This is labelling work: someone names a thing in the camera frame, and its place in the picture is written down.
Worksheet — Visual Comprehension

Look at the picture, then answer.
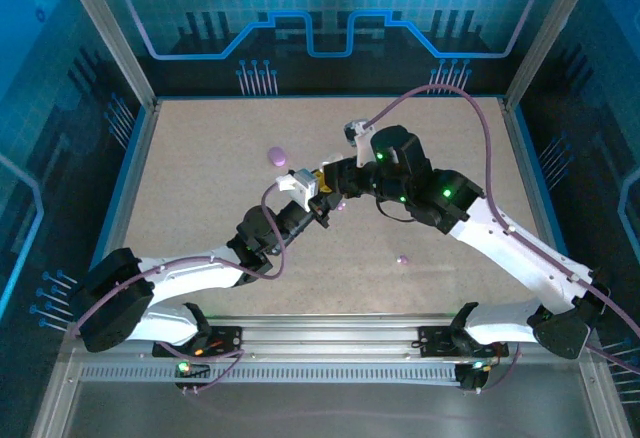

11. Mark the left aluminium table side rail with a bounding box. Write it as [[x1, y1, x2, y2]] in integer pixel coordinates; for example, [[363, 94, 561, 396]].
[[87, 99, 162, 322]]

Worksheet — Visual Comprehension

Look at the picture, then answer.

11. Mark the aluminium table side rail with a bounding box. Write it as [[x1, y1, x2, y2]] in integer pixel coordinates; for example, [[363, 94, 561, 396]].
[[498, 96, 581, 323], [87, 99, 162, 322]]

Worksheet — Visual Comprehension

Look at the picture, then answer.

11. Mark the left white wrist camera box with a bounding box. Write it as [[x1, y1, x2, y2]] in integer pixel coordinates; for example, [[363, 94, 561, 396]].
[[275, 167, 320, 210]]

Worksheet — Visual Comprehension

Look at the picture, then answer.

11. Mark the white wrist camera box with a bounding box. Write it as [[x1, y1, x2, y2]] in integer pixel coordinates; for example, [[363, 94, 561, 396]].
[[275, 167, 320, 210], [342, 118, 377, 168]]

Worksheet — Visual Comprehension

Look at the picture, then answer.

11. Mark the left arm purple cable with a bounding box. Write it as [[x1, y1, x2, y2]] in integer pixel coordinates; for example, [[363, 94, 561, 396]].
[[72, 182, 287, 395]]

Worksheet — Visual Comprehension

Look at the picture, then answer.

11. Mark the right black controller box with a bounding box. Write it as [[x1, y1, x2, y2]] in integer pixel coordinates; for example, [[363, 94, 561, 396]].
[[457, 360, 490, 394]]

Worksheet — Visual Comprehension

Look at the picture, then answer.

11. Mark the black controller box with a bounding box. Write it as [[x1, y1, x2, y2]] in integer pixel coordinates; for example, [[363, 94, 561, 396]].
[[457, 360, 490, 394], [173, 357, 212, 395]]

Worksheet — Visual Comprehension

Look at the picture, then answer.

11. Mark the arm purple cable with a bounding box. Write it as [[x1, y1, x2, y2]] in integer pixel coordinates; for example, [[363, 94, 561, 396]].
[[72, 182, 287, 395], [364, 82, 640, 394]]

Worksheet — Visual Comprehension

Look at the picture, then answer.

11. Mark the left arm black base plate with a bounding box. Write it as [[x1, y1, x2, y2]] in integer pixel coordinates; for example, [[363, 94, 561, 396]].
[[152, 326, 244, 359]]

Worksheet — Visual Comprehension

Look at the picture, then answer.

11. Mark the aluminium front rail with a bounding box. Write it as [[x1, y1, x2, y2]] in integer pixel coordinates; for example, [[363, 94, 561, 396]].
[[64, 313, 601, 364]]

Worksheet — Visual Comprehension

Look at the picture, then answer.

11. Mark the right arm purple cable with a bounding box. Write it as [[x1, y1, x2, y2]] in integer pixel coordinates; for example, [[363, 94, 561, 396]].
[[364, 82, 640, 394]]

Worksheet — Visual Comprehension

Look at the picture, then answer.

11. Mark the left black controller box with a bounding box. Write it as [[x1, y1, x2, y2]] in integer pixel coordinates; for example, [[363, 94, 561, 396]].
[[173, 357, 212, 395]]

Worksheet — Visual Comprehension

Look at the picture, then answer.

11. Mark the slotted grey cable duct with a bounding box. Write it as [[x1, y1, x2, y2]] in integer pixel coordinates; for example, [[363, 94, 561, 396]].
[[79, 365, 464, 385]]

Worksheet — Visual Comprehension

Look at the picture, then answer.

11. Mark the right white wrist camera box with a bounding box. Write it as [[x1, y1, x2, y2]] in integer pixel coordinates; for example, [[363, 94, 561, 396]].
[[342, 118, 377, 168]]

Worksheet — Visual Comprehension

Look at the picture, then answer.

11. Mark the left aluminium frame post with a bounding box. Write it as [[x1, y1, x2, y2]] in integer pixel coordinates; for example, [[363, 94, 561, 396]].
[[55, 0, 160, 109]]

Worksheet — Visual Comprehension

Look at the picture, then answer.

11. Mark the orange red base wire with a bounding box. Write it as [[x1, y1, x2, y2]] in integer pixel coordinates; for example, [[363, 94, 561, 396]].
[[192, 340, 225, 358]]

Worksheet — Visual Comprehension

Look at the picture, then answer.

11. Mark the grey metal front shelf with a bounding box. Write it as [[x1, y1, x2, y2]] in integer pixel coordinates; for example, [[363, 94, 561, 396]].
[[29, 357, 634, 438]]

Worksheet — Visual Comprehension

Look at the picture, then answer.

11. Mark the aluminium frame post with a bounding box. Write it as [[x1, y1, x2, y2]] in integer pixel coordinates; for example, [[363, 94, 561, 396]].
[[55, 0, 160, 109], [503, 0, 604, 109]]

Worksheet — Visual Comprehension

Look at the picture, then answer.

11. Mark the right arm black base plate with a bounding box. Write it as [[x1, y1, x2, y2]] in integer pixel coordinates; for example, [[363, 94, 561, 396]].
[[418, 325, 510, 359]]

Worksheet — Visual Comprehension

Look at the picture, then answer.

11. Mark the right aluminium table side rail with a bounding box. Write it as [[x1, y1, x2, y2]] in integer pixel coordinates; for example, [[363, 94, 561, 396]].
[[498, 96, 581, 323]]

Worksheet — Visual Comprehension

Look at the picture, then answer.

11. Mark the right aluminium frame post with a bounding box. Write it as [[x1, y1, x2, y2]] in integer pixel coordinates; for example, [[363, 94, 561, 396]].
[[503, 0, 604, 109]]

